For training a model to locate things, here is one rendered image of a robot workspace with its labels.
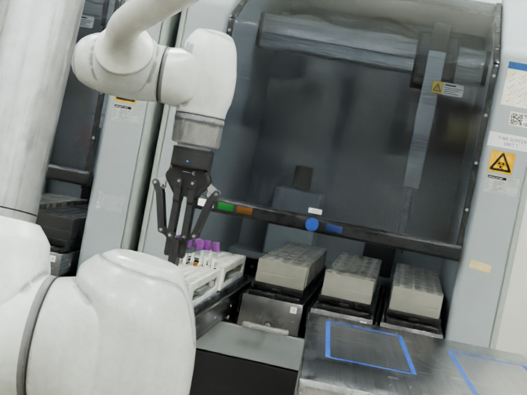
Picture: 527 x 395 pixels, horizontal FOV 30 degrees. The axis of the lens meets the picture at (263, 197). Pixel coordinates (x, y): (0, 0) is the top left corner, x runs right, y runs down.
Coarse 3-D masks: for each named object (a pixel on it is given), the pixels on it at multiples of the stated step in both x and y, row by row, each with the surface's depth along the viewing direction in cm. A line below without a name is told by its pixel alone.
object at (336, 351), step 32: (320, 320) 191; (320, 352) 159; (352, 352) 164; (384, 352) 170; (416, 352) 176; (448, 352) 182; (480, 352) 189; (320, 384) 138; (352, 384) 141; (384, 384) 145; (416, 384) 149; (448, 384) 153; (480, 384) 158; (512, 384) 163
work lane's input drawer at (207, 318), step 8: (240, 280) 227; (248, 280) 238; (224, 288) 209; (232, 288) 218; (240, 288) 222; (216, 296) 199; (224, 296) 206; (232, 296) 213; (200, 304) 184; (208, 304) 191; (216, 304) 195; (224, 304) 204; (232, 304) 215; (200, 312) 184; (208, 312) 187; (216, 312) 196; (224, 312) 206; (200, 320) 180; (208, 320) 188; (216, 320) 198; (200, 328) 182; (208, 328) 190; (200, 336) 183
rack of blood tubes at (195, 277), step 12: (180, 264) 198; (192, 264) 201; (192, 276) 185; (204, 276) 188; (216, 276) 199; (192, 288) 176; (204, 288) 197; (216, 288) 202; (192, 300) 192; (204, 300) 190
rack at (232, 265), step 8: (192, 256) 215; (224, 256) 225; (232, 256) 228; (240, 256) 232; (208, 264) 206; (216, 264) 209; (224, 264) 212; (232, 264) 216; (240, 264) 233; (224, 272) 207; (232, 272) 230; (240, 272) 231; (224, 280) 224; (232, 280) 220
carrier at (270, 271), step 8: (264, 264) 222; (272, 264) 221; (280, 264) 221; (288, 264) 221; (256, 272) 222; (264, 272) 222; (272, 272) 221; (280, 272) 221; (288, 272) 221; (296, 272) 221; (304, 272) 220; (256, 280) 222; (264, 280) 222; (272, 280) 221; (280, 280) 221; (288, 280) 221; (296, 280) 221; (304, 280) 220; (296, 288) 221
